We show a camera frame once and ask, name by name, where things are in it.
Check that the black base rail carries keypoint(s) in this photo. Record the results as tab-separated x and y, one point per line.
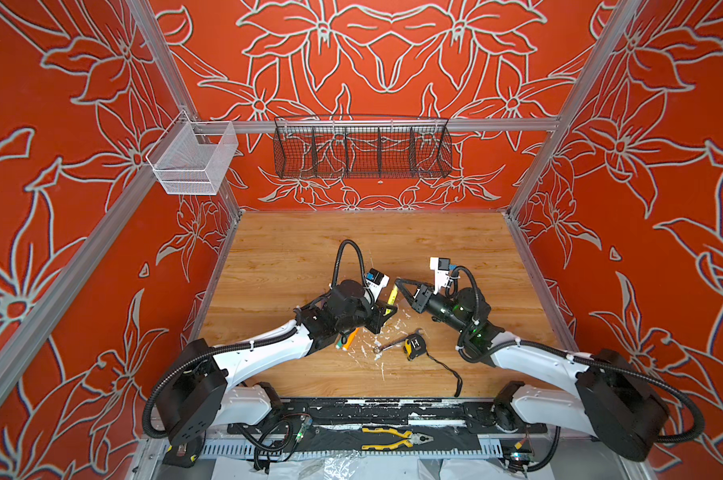
475	415

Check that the yellow marker pen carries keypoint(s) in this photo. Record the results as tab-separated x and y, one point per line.
393	295

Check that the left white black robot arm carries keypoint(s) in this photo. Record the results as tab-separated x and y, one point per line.
204	386

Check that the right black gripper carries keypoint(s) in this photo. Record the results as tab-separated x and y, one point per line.
424	291

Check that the orange marker pen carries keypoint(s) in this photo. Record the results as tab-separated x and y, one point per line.
348	341

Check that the black wire basket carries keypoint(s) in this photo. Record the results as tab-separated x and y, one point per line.
337	147

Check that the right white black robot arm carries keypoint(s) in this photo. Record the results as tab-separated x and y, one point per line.
600	395

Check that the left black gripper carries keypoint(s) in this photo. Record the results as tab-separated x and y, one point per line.
377	315

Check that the yellow black tape measure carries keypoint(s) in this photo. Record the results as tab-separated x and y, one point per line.
414	346

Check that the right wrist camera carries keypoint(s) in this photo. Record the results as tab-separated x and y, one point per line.
442	269

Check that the silver wrench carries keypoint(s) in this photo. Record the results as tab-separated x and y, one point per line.
387	346

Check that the black tape measure on ledge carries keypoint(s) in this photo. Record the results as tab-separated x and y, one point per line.
184	455

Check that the white wire basket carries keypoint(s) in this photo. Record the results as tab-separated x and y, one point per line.
193	157

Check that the yellow handled pliers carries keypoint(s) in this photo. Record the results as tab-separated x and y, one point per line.
399	439

